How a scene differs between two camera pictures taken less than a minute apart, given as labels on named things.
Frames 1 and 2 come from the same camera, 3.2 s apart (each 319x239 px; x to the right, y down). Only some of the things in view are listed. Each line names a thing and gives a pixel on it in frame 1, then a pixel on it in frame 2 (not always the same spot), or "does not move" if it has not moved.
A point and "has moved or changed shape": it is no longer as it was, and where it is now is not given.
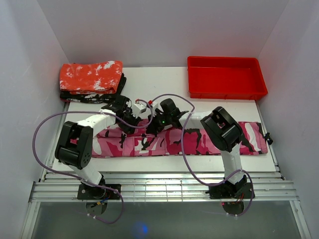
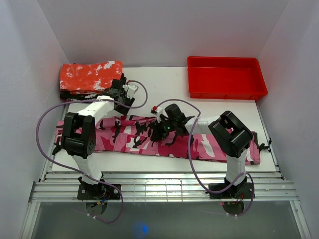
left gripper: x=130 y=128 -> x=129 y=102
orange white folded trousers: x=95 y=77 does not move
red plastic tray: x=223 y=77 does not move
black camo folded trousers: x=94 y=98 does not move
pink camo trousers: x=199 y=138 has moved or changed shape
